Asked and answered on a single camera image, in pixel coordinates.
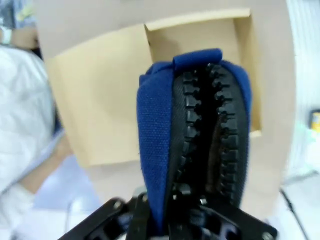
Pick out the person in white jacket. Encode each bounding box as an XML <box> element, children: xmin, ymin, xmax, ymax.
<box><xmin>0</xmin><ymin>44</ymin><xmax>66</xmax><ymax>196</ymax></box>

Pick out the thin black cable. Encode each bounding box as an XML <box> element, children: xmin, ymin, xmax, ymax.
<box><xmin>279</xmin><ymin>187</ymin><xmax>311</xmax><ymax>240</ymax></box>

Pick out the person's left hand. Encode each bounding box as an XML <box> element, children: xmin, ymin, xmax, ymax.
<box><xmin>11</xmin><ymin>27</ymin><xmax>39</xmax><ymax>50</ymax></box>

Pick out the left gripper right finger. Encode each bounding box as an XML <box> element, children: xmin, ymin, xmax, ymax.
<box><xmin>169</xmin><ymin>184</ymin><xmax>279</xmax><ymax>240</ymax></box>

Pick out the person's right hand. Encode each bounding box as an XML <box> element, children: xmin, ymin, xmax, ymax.
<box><xmin>51</xmin><ymin>139</ymin><xmax>74</xmax><ymax>165</ymax></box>

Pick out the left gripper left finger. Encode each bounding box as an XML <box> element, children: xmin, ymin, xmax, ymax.
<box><xmin>62</xmin><ymin>193</ymin><xmax>151</xmax><ymax>240</ymax></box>

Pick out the white wristwatch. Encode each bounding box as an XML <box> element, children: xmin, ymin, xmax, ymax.
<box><xmin>0</xmin><ymin>26</ymin><xmax>13</xmax><ymax>46</ymax></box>

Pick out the yellow and black object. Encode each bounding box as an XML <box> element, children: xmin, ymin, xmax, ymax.
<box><xmin>309</xmin><ymin>110</ymin><xmax>320</xmax><ymax>131</ymax></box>

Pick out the open cardboard box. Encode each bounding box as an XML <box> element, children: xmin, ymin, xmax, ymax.
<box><xmin>46</xmin><ymin>7</ymin><xmax>264</xmax><ymax>168</ymax></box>

